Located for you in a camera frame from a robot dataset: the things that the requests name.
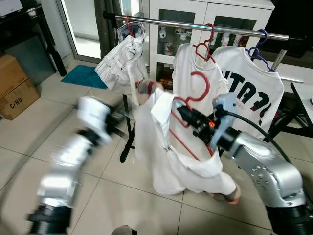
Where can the white framed glass door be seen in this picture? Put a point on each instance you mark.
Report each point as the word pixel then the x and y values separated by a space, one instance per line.
pixel 83 24

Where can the white plastic box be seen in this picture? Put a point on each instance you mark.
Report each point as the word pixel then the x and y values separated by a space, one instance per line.
pixel 10 6

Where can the white low cabinet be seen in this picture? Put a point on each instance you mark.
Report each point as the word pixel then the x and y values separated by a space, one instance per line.
pixel 303 73

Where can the white glass-door display cabinet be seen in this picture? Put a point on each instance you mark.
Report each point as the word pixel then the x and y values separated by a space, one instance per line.
pixel 210 10

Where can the white T-shirt black lettering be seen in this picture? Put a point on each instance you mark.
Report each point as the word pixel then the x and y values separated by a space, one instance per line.
pixel 230 56

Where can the black metal stand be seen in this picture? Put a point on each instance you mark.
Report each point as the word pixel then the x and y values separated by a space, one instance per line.
pixel 19 24

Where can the plain white T-shirt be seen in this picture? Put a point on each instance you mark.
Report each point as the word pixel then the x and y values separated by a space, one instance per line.
pixel 182 63

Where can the pale blue right wrist camera mount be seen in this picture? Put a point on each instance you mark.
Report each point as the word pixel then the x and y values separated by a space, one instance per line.
pixel 225 105

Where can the dark grey curtain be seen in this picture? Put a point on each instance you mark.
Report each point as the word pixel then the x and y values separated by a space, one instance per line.
pixel 108 44

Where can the white striped garment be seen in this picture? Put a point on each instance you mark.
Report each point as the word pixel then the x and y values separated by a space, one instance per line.
pixel 122 63

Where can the clothes rack silver rail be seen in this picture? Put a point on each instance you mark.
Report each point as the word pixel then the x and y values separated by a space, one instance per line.
pixel 230 30

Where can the dark grey storage box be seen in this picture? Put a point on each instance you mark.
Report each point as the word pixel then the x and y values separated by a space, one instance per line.
pixel 32 58

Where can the white button shirt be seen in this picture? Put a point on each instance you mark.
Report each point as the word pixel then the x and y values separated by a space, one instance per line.
pixel 166 161

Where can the grey robot left leg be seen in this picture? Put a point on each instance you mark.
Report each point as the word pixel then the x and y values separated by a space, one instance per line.
pixel 124 231

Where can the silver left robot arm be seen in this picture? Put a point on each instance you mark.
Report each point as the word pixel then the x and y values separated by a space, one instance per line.
pixel 58 186

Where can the printed brown cardboard box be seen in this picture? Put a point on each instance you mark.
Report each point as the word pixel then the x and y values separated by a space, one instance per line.
pixel 22 100

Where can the teal floor mat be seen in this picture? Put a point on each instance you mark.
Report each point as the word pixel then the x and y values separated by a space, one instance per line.
pixel 83 77

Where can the purple clothes hanger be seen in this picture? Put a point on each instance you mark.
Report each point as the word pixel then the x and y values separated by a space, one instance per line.
pixel 266 63

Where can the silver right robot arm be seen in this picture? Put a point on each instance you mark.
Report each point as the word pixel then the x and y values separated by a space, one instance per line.
pixel 266 171

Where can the black television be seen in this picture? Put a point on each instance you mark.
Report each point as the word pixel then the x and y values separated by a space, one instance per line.
pixel 293 24

